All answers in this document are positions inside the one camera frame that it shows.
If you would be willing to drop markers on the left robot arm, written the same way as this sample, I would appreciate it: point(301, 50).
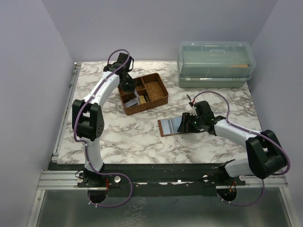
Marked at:
point(87, 117)

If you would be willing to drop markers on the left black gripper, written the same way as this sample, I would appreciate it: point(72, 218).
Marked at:
point(130, 87)

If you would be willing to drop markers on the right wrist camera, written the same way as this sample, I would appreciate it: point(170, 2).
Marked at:
point(193, 109)

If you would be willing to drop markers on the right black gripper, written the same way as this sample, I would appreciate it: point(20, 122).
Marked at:
point(187, 118)

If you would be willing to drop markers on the aluminium side rail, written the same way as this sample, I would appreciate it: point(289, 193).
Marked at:
point(72, 86)

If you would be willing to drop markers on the brown woven basket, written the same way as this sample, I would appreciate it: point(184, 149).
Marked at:
point(151, 88)

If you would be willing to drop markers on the stack of credit cards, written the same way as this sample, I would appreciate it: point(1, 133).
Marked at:
point(139, 99)

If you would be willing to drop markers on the brown leather card holder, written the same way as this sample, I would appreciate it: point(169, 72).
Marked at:
point(169, 127)

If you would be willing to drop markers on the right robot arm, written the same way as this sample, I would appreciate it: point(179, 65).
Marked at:
point(264, 154)

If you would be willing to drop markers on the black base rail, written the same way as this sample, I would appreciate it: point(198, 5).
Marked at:
point(145, 180)

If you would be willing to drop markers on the clear lidded plastic box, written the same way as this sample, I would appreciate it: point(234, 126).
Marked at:
point(214, 64)

